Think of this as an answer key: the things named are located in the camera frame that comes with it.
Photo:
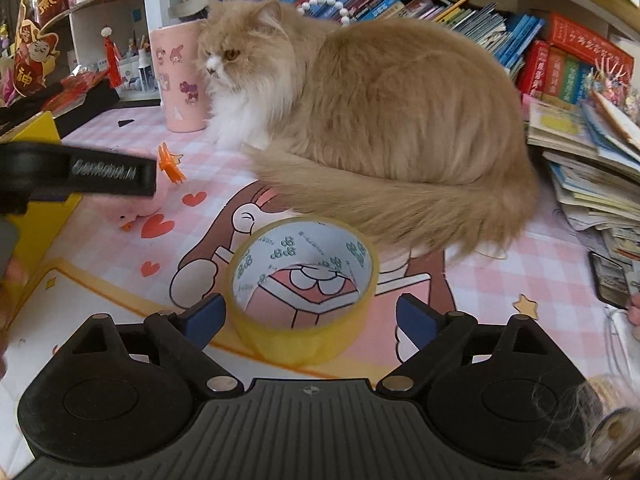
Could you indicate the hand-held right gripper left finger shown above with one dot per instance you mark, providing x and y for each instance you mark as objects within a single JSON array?
[{"x": 207, "y": 317}]

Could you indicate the orange and white fluffy cat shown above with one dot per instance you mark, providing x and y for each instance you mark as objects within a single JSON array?
[{"x": 380, "y": 110}]

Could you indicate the stack of magazines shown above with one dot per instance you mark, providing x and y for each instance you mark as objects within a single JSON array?
[{"x": 580, "y": 180}]

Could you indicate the pink fluffy object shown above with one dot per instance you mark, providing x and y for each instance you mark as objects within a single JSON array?
[{"x": 635, "y": 312}]

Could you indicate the brown hair strands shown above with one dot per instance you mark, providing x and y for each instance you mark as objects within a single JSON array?
[{"x": 575, "y": 435}]

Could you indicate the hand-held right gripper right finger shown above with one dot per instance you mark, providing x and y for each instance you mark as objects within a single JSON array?
[{"x": 415, "y": 317}]

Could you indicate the red and gold figure decoration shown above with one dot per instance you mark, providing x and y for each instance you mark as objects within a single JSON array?
[{"x": 35, "y": 55}]

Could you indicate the row of colourful books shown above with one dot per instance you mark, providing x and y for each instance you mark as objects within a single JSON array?
[{"x": 390, "y": 2}]

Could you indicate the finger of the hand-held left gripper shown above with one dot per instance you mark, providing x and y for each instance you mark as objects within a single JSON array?
[{"x": 105, "y": 175}]

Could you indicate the pink cylinder container with stickers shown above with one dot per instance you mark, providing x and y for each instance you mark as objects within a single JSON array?
[{"x": 175, "y": 105}]

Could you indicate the yellow clear tape roll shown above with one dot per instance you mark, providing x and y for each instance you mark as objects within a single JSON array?
[{"x": 300, "y": 340}]

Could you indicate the red packets pile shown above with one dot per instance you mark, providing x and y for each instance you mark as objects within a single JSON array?
[{"x": 80, "y": 85}]

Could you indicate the red tassel ornament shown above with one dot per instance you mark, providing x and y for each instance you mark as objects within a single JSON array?
[{"x": 112, "y": 55}]

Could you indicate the pink printed table mat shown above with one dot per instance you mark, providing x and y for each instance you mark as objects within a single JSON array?
[{"x": 500, "y": 285}]

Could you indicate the pink plush duck toy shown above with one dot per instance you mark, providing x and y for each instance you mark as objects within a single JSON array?
[{"x": 142, "y": 207}]

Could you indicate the black smartphone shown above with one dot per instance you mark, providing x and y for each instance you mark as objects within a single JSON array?
[{"x": 610, "y": 280}]

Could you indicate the yellow cardboard box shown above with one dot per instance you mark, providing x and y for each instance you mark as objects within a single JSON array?
[{"x": 45, "y": 230}]

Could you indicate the red boxed books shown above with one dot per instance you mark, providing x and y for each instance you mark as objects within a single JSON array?
[{"x": 575, "y": 40}]

